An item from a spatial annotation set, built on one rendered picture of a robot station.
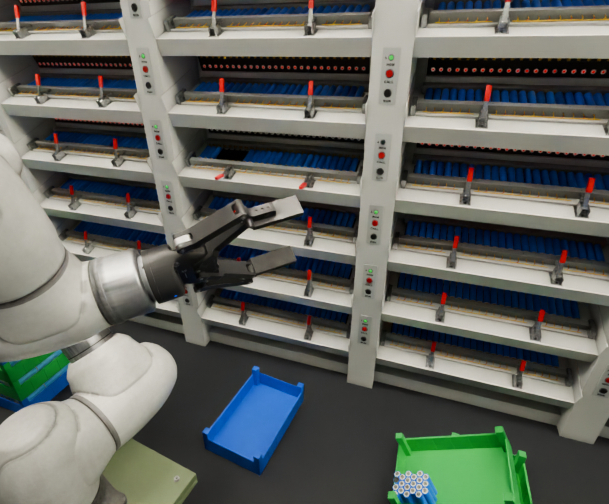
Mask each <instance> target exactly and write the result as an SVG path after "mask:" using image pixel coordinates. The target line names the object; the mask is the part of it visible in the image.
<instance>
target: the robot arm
mask: <svg viewBox="0 0 609 504"><path fill-rule="evenodd" d="M22 170H23V164H22V158H21V155H20V153H19V151H18V149H17V148H16V146H15V145H14V144H13V142H12V141H11V140H9V139H8V138H7V137H6V136H4V135H2V134H0V363H1V362H11V361H17V360H22V359H28V358H33V357H37V356H40V355H44V354H48V353H51V352H54V351H58V350H61V351H62V352H63V353H64V355H65V356H66V357H67V359H68V360H69V361H70V364H69V365H68V370H67V381H68V382H69V385H70V389H71V392H72V394H73V396H71V397H70V398H69V399H67V400H64V401H62V402H59V401H46V402H40V403H35V404H32V405H29V406H27V407H25V408H23V409H21V410H19V411H17V412H16V413H14V414H13V415H11V416H10V417H8V418H7V419H6V420H5V421H4V422H3V423H2V424H1V425H0V504H127V498H126V495H125V494H124V493H122V492H119V491H117V490H116V489H115V488H114V487H113V486H112V485H111V483H110V482H109V481H108V480H107V479H106V478H105V476H104V475H103V474H102V472H103V471H104V469H105V467H106V466H107V464H108V463H109V461H110V460H111V458H112V456H113V455H114V453H115V452H116V451H117V450H118V449H119V448H120V447H122V446H123V445H124V444H125V443H126V442H127V441H129V440H130V439H131V438H132V437H133V436H134V435H135V434H137V433H138V432H139V431H140V430H141V429H142V428H143V427H144V426H145V425H146V424H147V423H148V422H149V421H150V420H151V418H152V417H153V416H154V415H155V414H156V413H157V412H158V411H159V409H160V408H161V407H162V406H163V404H164V403H165V401H166V400H167V398H168V397H169V395H170V393H171V391H172V389H173V387H174V385H175V382H176V379H177V366H176V363H175V361H174V359H173V357H172V356H171V354H170V353H169V352H168V351H167V350H165V349H164V348H162V347H160V346H159V345H157V344H153V343H149V342H143V343H140V344H139V343H138V342H136V341H135V340H134V339H132V338H131V337H130V336H128V335H125V334H120V333H116V334H114V335H113V334H112V332H111V331H110V329H109V328H108V327H110V326H113V325H115V324H120V323H123V322H124V321H127V320H130V319H133V318H136V317H139V316H142V315H145V314H148V313H151V312H153V311H155V309H156V301H157V302H158V303H159V304H161V303H164V302H167V301H170V300H173V299H176V298H179V297H182V296H184V295H185V285H187V284H192V286H193V289H194V292H195V293H199V292H202V291H205V290H209V289H216V288H224V287H232V286H240V285H248V284H251V283H253V278H255V277H256V276H257V275H260V274H263V273H266V272H269V271H272V270H275V269H278V268H281V267H284V266H287V265H290V264H293V263H296V261H297V259H296V257H295V255H294V253H293V251H292V248H291V246H287V247H284V248H280V249H277V250H274V251H271V252H268V253H265V254H262V255H259V256H256V257H252V258H250V259H249V260H247V261H246V262H240V261H227V260H219V259H218V258H217V257H218V256H219V252H220V251H221V250H222V249H223V248H224V247H226V246H227V245H228V244H229V243H231V242H232V241H233V240H234V239H236V238H237V237H238V236H239V235H241V234H242V233H243V232H244V231H246V230H247V229H248V228H250V229H253V230H257V229H260V228H264V227H267V226H270V225H273V224H277V223H280V222H283V221H287V220H290V219H293V218H297V217H300V216H303V214H304V211H303V209H302V207H301V205H300V203H299V201H298V199H297V197H296V196H295V195H294V196H290V197H287V198H283V199H280V200H276V201H273V202H269V203H265V204H262V205H258V206H255V207H251V208H247V207H246V206H244V204H243V203H242V200H240V199H236V200H234V201H233V202H231V203H229V204H228V205H226V206H225V207H223V208H221V209H219V210H218V211H216V212H215V213H213V214H211V215H210V216H208V217H206V218H205V219H203V220H202V221H200V222H198V223H197V224H195V225H193V226H192V227H190V228H188V229H185V230H183V231H180V232H177V233H174V234H173V235H172V237H173V240H174V244H175V247H176V249H175V250H172V248H171V247H170V246H169V245H168V244H164V245H160V246H157V247H154V248H150V249H147V250H143V251H141V256H140V254H139V253H138V251H137V250H135V249H128V250H124V251H121V252H117V253H114V254H111V255H107V256H104V257H97V258H95V259H93V260H89V261H85V262H81V261H80V260H79V259H78V258H77V257H76V256H74V255H73V254H72V253H70V252H69V251H68V250H67V249H66V248H65V247H64V245H63V244H62V242H61V241H60V239H59V237H58V235H57V233H56V230H55V228H54V226H53V224H52V222H51V221H50V219H49V217H48V216H47V214H46V213H45V211H44V210H43V208H42V207H41V205H40V204H39V202H38V201H37V199H36V198H35V197H34V195H33V194H32V192H31V191H30V190H29V188H28V187H27V186H26V184H25V183H24V182H23V181H22V179H21V178H20V175H21V173H22ZM234 210H235V213H234V212H233V211H234ZM241 222H242V223H241ZM192 237H193V238H192ZM243 278H244V279H243ZM207 281H208V282H207Z"/></svg>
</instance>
